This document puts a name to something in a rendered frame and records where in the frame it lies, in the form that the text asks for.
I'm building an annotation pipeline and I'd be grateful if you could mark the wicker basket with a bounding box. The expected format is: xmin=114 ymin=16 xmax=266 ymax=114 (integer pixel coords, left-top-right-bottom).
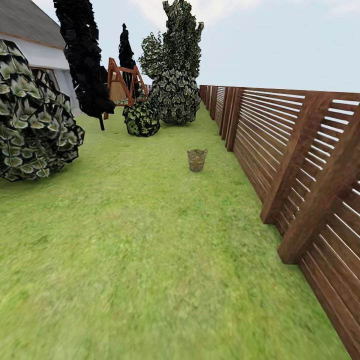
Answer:
xmin=187 ymin=148 xmax=208 ymax=172

